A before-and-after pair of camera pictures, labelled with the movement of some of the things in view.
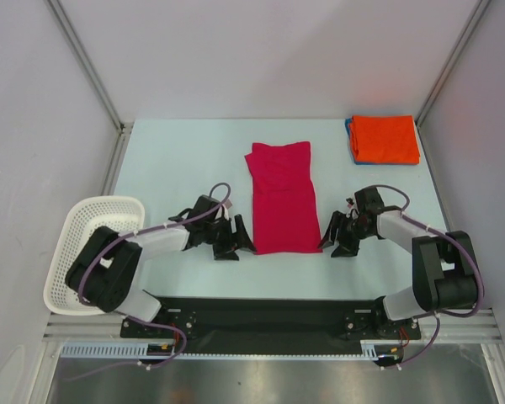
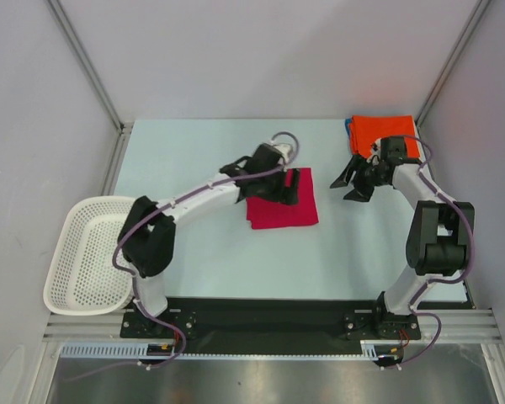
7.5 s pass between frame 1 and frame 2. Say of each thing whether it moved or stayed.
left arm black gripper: moved
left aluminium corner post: stayed
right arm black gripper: moved
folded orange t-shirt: stayed
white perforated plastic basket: stayed
